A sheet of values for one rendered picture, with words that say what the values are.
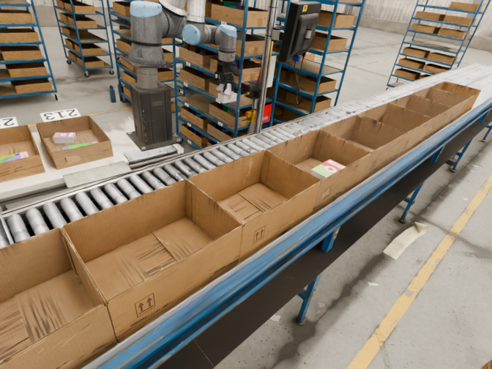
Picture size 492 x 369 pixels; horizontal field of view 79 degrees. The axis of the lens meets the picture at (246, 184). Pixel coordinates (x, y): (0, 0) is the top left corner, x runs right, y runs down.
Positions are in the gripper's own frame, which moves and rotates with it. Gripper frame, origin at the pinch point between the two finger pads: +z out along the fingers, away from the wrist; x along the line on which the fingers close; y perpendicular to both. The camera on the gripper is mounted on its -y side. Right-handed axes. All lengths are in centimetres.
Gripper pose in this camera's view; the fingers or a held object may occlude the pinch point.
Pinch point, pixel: (227, 95)
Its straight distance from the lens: 184.0
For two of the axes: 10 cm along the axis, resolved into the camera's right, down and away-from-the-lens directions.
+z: -1.0, 8.1, 5.7
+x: 6.8, 4.8, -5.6
